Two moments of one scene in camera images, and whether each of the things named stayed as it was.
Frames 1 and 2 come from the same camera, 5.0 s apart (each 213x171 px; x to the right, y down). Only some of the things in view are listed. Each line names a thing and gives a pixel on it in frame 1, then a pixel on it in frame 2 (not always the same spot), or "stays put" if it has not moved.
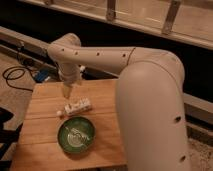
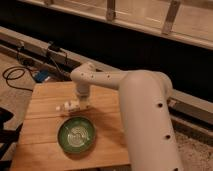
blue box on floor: x=42 y=75 stays put
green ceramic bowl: x=76 y=134 stays put
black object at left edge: x=7 y=138 stays put
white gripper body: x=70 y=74 → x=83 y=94
